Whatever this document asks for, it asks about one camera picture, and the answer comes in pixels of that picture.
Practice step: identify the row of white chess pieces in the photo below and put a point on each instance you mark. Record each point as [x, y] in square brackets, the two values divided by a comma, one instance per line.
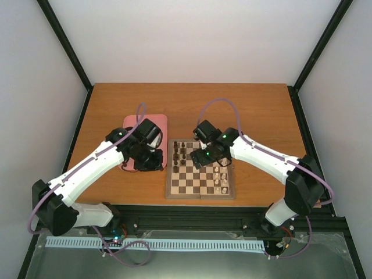
[220, 177]

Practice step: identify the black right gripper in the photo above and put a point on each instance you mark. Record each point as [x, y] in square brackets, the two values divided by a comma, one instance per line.
[197, 155]

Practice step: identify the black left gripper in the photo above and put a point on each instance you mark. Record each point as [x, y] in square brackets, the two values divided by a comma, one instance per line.
[157, 164]

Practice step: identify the black aluminium frame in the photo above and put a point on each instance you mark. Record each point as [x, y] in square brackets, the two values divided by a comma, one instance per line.
[194, 218]

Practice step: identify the wooden chess board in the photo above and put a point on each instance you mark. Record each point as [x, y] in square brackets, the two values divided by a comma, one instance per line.
[189, 182]

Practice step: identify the pink plastic tray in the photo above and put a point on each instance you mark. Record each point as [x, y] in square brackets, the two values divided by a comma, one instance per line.
[161, 121]

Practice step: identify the light blue cable duct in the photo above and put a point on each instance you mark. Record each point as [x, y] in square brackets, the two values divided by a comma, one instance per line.
[164, 245]

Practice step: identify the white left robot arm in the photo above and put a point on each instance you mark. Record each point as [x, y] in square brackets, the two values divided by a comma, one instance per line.
[54, 202]

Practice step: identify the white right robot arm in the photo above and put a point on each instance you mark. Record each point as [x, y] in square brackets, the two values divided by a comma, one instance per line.
[300, 176]

